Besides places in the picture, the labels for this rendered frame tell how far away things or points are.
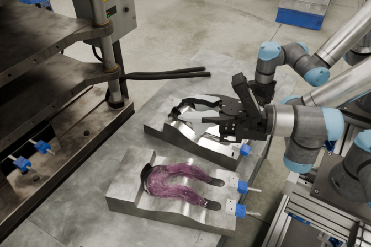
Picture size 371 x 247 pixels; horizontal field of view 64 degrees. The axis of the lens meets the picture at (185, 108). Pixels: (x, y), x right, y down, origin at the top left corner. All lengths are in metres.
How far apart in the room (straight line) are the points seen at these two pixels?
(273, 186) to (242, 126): 1.73
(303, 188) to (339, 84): 0.49
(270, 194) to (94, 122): 1.36
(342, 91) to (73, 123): 1.32
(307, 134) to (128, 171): 0.78
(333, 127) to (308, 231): 1.36
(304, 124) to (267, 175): 1.75
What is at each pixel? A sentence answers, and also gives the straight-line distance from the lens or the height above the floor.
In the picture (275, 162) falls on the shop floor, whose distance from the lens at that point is 2.53.
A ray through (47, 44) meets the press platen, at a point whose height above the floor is 1.29.
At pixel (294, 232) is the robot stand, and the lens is 2.00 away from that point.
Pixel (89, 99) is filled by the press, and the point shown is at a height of 0.79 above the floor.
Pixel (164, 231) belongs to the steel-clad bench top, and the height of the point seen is 0.80.
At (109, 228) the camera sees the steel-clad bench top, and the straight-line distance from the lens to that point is 1.28.
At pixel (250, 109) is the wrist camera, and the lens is 0.67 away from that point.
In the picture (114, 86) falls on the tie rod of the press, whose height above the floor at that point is 0.94.
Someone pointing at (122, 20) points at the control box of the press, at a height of 1.17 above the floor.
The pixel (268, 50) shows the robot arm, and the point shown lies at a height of 1.36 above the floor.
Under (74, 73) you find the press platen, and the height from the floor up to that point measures 1.04.
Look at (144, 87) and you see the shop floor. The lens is 3.15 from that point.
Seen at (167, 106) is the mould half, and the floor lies 0.86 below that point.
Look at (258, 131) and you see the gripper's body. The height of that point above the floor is 1.41.
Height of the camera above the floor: 1.92
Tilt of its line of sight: 42 degrees down
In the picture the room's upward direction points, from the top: straight up
